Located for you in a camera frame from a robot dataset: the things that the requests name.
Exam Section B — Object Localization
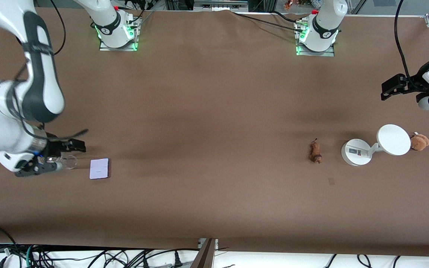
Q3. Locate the lavender card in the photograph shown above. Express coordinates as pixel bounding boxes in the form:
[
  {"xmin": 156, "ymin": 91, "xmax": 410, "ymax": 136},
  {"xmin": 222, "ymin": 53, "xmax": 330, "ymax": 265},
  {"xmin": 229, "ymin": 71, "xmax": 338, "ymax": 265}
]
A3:
[{"xmin": 89, "ymin": 158, "xmax": 109, "ymax": 180}]

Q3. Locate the white round desk lamp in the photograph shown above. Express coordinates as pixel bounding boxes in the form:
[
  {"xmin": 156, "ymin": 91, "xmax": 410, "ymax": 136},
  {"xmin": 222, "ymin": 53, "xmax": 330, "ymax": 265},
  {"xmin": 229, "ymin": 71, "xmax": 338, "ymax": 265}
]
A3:
[{"xmin": 341, "ymin": 124, "xmax": 411, "ymax": 166}]

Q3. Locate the brown plush bear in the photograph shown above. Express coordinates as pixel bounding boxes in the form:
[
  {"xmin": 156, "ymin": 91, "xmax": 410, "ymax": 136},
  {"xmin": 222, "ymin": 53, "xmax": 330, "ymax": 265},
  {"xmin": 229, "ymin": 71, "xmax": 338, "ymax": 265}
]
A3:
[{"xmin": 410, "ymin": 132, "xmax": 429, "ymax": 151}]

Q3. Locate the brown table cover sheet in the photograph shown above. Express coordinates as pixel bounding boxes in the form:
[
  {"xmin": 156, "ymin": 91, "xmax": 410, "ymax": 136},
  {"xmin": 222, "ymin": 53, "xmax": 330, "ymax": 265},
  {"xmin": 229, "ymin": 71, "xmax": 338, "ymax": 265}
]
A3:
[{"xmin": 0, "ymin": 7, "xmax": 429, "ymax": 257}]

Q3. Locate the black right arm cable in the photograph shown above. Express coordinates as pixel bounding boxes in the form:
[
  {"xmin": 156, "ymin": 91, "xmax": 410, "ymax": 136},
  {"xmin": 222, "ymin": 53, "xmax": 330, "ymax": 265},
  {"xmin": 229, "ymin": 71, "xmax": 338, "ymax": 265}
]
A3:
[{"xmin": 13, "ymin": 0, "xmax": 89, "ymax": 142}]

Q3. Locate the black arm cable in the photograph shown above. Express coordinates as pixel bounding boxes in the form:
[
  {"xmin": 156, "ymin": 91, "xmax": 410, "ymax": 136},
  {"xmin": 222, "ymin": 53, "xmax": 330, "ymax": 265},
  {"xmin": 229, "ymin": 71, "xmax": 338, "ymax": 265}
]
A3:
[
  {"xmin": 13, "ymin": 0, "xmax": 89, "ymax": 142},
  {"xmin": 394, "ymin": 0, "xmax": 423, "ymax": 90}
]

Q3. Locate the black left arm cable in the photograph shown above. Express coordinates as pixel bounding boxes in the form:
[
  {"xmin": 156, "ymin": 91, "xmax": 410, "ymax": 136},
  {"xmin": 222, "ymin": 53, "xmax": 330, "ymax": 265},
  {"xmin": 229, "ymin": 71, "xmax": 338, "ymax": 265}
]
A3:
[{"xmin": 394, "ymin": 0, "xmax": 423, "ymax": 90}]

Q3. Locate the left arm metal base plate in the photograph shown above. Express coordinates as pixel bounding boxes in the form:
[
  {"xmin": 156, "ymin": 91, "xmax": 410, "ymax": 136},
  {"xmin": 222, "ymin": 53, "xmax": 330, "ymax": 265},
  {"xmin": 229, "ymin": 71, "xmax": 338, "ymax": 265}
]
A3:
[{"xmin": 296, "ymin": 20, "xmax": 335, "ymax": 57}]

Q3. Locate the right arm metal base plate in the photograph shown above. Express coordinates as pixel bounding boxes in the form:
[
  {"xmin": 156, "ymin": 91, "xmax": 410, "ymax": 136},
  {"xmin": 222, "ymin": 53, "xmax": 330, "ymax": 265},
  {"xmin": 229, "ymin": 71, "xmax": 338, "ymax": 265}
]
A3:
[{"xmin": 99, "ymin": 15, "xmax": 139, "ymax": 51}]

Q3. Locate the black cable on table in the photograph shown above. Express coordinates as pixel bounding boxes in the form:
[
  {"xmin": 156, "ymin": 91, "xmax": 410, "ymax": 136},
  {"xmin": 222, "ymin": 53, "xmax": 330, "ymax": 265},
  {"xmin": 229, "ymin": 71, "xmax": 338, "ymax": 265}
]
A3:
[{"xmin": 231, "ymin": 11, "xmax": 304, "ymax": 32}]

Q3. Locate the aluminium post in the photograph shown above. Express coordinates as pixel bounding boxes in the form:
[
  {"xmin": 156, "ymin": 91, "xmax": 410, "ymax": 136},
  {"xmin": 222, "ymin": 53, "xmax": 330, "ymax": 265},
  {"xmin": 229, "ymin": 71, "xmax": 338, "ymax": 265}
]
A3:
[{"xmin": 190, "ymin": 238, "xmax": 219, "ymax": 268}]

